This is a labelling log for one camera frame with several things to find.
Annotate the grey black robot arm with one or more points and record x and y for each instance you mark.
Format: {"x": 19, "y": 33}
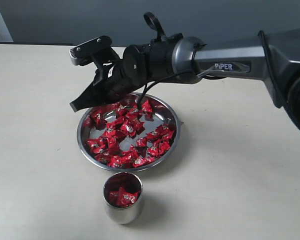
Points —
{"x": 271, "y": 58}

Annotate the round steel plate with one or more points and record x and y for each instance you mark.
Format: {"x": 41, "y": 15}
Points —
{"x": 118, "y": 144}

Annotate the red candy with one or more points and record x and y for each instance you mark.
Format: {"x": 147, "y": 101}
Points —
{"x": 132, "y": 128}
{"x": 98, "y": 119}
{"x": 121, "y": 110}
{"x": 160, "y": 131}
{"x": 97, "y": 145}
{"x": 133, "y": 113}
{"x": 103, "y": 158}
{"x": 126, "y": 199}
{"x": 142, "y": 161}
{"x": 146, "y": 107}
{"x": 112, "y": 197}
{"x": 120, "y": 162}

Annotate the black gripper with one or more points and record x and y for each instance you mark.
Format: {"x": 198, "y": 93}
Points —
{"x": 110, "y": 84}

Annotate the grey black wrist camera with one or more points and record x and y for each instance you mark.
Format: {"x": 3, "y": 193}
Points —
{"x": 98, "y": 51}

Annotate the red wrapped candy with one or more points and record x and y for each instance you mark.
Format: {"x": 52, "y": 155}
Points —
{"x": 103, "y": 158}
{"x": 98, "y": 119}
{"x": 160, "y": 131}
{"x": 142, "y": 161}
{"x": 146, "y": 107}
{"x": 132, "y": 128}
{"x": 120, "y": 162}
{"x": 133, "y": 113}
{"x": 121, "y": 110}
{"x": 97, "y": 145}

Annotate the steel cup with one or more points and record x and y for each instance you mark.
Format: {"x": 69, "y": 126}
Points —
{"x": 131, "y": 183}

